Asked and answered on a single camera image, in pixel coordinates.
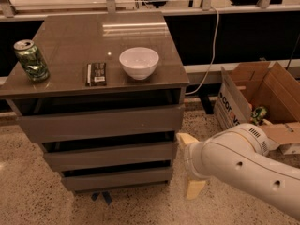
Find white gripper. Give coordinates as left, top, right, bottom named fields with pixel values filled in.
left=176, top=133, right=210, bottom=200

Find grey bottom drawer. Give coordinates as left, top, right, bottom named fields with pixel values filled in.
left=62, top=160, right=173, bottom=192

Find grey drawer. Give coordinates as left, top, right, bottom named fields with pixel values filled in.
left=43, top=131, right=177, bottom=172
left=11, top=89, right=184, bottom=143
left=62, top=160, right=173, bottom=192

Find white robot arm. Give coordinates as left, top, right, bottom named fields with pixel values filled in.
left=177, top=123, right=300, bottom=219

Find grey drawer cabinet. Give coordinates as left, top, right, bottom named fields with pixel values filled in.
left=0, top=10, right=190, bottom=195

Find grey middle drawer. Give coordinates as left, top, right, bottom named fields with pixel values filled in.
left=43, top=131, right=177, bottom=172

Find grey top drawer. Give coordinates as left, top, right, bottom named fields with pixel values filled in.
left=11, top=89, right=184, bottom=143

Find green bag in box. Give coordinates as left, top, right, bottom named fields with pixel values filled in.
left=250, top=106, right=268, bottom=126

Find blue tape on floor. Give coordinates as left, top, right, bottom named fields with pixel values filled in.
left=91, top=191, right=113, bottom=205

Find white cardboard box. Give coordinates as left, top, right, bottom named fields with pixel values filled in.
left=214, top=62, right=300, bottom=155

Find white bowl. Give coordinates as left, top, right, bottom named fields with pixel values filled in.
left=119, top=47, right=159, bottom=80

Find green soda can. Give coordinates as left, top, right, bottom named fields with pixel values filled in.
left=14, top=39, right=50, bottom=83

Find metal railing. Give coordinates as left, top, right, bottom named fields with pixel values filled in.
left=0, top=0, right=300, bottom=18

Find white cable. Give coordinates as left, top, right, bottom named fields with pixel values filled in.
left=185, top=6, right=220, bottom=97

